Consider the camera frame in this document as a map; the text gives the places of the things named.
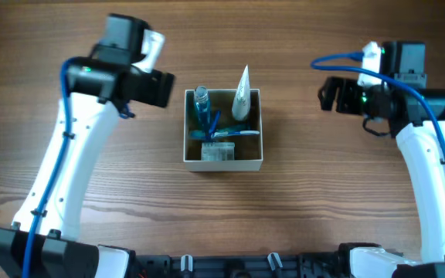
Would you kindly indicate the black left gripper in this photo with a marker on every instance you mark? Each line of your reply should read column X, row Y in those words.
column 160, row 89

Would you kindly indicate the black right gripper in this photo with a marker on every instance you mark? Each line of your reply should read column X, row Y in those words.
column 348, row 87

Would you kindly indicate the teal mouthwash bottle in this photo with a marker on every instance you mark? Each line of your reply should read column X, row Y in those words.
column 202, row 106

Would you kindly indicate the blue disposable razor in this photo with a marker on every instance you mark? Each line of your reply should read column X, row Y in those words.
column 212, row 127

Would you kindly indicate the blue white toothbrush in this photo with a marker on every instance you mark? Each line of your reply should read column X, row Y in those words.
column 199, row 135

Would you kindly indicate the green soap box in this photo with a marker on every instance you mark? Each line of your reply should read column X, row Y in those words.
column 218, row 151

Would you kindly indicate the white lotion tube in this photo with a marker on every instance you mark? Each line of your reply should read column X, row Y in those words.
column 242, row 98

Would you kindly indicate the Colgate toothpaste tube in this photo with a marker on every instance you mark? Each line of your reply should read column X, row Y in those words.
column 235, row 128

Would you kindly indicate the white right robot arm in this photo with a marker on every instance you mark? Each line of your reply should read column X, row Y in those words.
column 387, row 81

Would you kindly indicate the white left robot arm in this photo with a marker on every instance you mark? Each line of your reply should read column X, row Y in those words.
column 96, row 89

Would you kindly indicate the white cardboard box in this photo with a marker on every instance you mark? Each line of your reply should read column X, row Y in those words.
column 248, row 150

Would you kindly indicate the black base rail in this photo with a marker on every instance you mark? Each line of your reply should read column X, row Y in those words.
column 238, row 264

